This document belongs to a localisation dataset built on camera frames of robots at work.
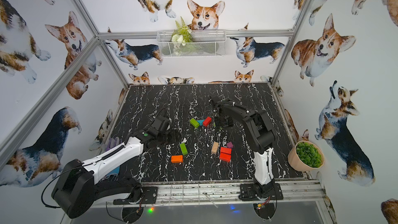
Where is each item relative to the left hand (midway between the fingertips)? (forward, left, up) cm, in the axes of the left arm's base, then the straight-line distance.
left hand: (180, 134), depth 85 cm
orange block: (-10, +2, -7) cm, 13 cm away
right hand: (+8, -24, -5) cm, 26 cm away
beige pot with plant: (-15, -61, +4) cm, 63 cm away
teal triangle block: (+12, -10, -7) cm, 17 cm away
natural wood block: (-5, -18, -6) cm, 20 cm away
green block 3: (+7, -19, -2) cm, 20 cm away
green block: (+11, -7, -7) cm, 15 cm away
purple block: (-4, -27, -7) cm, 28 cm away
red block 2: (-7, -25, -7) cm, 27 cm away
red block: (+12, -15, -7) cm, 20 cm away
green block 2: (-6, -1, -6) cm, 9 cm away
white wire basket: (+52, -15, +23) cm, 59 cm away
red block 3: (-10, -24, -6) cm, 27 cm away
